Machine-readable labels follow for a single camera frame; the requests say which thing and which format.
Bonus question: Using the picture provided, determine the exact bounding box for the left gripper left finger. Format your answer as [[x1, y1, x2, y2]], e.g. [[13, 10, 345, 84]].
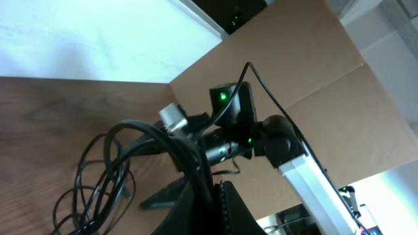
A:
[[159, 183, 216, 235]]

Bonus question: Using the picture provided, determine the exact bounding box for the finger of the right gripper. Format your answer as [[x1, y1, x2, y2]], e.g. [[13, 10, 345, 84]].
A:
[[139, 176, 188, 210], [125, 135, 163, 161]]

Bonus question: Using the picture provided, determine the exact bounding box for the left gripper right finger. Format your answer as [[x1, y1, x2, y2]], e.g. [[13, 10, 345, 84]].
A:
[[214, 181, 266, 235]]

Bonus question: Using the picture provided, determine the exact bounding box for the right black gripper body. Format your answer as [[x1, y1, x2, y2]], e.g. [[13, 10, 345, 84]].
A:
[[153, 112, 254, 172]]

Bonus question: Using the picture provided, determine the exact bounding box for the black usb cable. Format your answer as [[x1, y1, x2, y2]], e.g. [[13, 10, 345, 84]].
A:
[[50, 119, 215, 235]]

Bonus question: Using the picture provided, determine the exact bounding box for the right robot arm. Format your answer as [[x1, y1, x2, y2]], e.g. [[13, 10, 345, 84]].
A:
[[141, 82, 361, 234]]

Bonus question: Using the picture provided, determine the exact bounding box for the cardboard panel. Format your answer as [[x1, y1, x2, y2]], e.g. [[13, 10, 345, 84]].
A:
[[169, 0, 418, 221]]

